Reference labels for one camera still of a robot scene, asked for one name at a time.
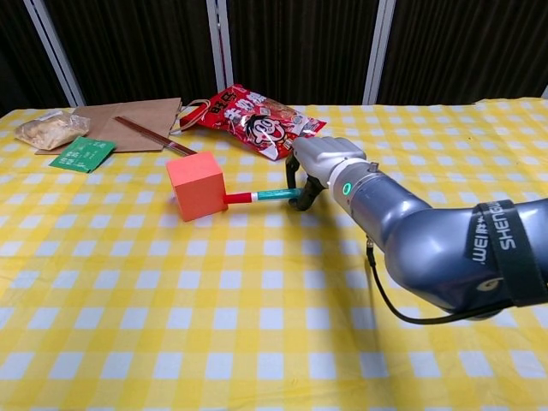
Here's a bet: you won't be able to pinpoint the green sachet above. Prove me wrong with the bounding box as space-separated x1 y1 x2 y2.
48 135 117 175

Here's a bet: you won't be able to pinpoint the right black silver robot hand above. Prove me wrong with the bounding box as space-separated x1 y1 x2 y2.
284 135 367 212

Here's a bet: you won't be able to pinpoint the red cartoon snack bag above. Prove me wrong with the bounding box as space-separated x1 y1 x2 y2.
194 83 328 162

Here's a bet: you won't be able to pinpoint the black printed arm strap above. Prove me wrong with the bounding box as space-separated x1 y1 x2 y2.
464 199 548 307

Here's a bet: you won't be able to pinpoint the brown paper bag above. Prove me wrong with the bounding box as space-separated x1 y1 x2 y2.
34 97 213 155

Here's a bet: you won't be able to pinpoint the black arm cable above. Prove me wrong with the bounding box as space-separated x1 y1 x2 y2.
365 235 515 325

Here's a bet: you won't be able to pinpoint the chopsticks in red sleeve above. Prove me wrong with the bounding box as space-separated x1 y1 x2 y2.
114 116 200 158

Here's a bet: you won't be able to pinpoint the orange cube block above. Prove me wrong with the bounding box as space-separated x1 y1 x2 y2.
165 151 229 223

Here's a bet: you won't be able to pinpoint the red and teal marker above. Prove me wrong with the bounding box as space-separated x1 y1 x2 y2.
223 188 303 206

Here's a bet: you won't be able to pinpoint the yellow checked tablecloth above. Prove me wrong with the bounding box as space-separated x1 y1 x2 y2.
0 97 548 411

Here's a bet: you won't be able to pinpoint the black pleated curtain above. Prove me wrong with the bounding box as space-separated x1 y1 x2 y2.
0 0 548 113

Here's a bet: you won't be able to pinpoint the clear biscuit pack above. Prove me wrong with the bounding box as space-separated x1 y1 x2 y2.
13 110 92 152

